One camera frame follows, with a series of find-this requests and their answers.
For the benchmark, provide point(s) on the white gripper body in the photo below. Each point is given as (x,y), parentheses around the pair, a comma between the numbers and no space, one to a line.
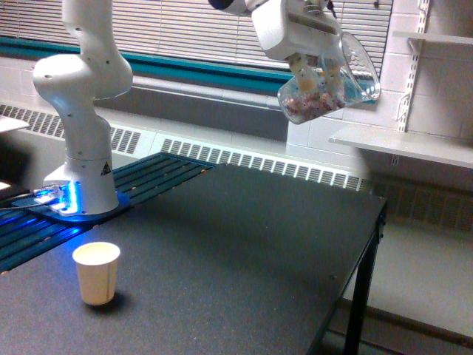
(285,28)

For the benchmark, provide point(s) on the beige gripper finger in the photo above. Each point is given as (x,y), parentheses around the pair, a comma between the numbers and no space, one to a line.
(331,65)
(302,72)

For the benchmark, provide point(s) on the clear plastic cup with candy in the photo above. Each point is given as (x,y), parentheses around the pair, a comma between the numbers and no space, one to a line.
(359,84)

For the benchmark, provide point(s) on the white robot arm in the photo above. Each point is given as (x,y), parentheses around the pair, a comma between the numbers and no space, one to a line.
(83,185)

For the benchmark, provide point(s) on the white window blinds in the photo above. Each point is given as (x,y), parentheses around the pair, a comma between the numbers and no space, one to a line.
(179,29)

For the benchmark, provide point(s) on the white radiator vent cover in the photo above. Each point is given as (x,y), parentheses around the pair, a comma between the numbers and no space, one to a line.
(139,143)

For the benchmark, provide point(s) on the teal window sill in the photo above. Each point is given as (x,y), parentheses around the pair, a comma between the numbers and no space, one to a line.
(227,76)

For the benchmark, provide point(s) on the black table leg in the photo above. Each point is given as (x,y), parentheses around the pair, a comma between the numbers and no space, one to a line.
(362,287)

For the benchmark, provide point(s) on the white paper cup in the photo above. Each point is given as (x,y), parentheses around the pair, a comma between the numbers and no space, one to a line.
(97,268)

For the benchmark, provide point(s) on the white slotted shelf rail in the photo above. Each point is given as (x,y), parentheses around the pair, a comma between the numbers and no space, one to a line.
(405,103)

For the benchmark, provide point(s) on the white upper wall shelf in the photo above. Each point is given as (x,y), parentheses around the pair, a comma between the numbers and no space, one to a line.
(432,38)

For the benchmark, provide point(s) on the white wall shelf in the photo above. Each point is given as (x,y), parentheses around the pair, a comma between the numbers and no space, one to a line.
(405,144)
(432,38)

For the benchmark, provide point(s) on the white lower wall shelf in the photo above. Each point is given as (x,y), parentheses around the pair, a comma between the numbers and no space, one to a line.
(405,144)

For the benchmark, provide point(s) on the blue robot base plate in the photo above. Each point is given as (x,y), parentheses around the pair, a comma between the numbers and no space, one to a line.
(81,219)

